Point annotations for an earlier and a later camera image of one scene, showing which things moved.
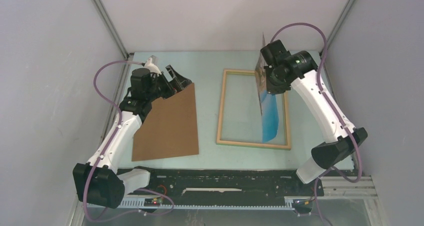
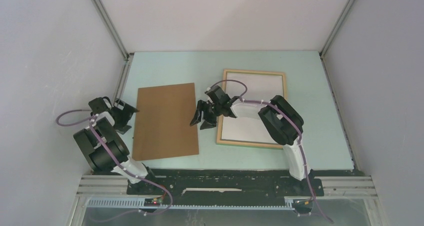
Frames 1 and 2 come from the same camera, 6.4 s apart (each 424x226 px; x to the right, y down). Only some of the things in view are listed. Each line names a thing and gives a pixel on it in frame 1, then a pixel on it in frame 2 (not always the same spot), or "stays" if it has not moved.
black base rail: [226, 186] stays
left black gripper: [178, 82] → [129, 111]
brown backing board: [169, 130] stays
